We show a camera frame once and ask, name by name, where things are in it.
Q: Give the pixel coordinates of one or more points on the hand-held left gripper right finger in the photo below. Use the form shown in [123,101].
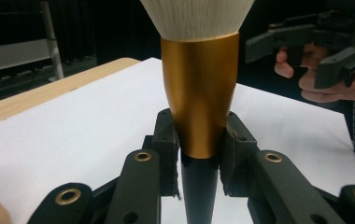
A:
[236,155]

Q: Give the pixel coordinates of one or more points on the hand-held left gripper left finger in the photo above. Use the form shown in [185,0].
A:
[166,155]

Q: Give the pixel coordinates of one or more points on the makeup brush with gold ferrule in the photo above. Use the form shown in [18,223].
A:
[200,93]

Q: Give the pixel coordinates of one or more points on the white board sheet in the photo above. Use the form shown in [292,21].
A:
[73,130]

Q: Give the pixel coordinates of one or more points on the wooden table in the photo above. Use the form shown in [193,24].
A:
[41,93]

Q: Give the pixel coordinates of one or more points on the white metal desk frame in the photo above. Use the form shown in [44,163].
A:
[13,54]

